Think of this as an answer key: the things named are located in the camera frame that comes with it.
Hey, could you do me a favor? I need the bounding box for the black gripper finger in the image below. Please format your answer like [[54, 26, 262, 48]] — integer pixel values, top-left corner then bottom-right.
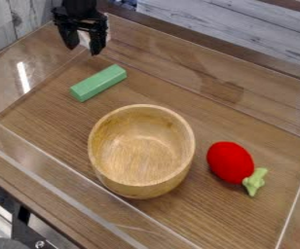
[[89, 20, 109, 55], [58, 25, 79, 50]]

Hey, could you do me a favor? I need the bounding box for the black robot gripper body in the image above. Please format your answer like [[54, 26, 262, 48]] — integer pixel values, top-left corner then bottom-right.
[[52, 0, 109, 32]]

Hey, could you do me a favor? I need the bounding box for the green rectangular block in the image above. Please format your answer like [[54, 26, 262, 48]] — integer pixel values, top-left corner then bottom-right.
[[70, 64, 126, 102]]

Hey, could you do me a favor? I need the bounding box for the brown wooden bowl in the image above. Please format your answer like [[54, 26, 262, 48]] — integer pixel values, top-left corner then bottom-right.
[[87, 104, 195, 199]]

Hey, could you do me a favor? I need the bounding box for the red plush strawberry toy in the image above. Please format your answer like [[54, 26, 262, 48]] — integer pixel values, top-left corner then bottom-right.
[[206, 141, 269, 196]]

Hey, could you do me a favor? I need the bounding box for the clear acrylic corner bracket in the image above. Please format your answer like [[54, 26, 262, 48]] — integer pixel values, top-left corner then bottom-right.
[[77, 29, 111, 50]]

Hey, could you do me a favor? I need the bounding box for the black table clamp mount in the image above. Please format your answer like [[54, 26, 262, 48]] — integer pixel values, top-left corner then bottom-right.
[[0, 205, 59, 249]]

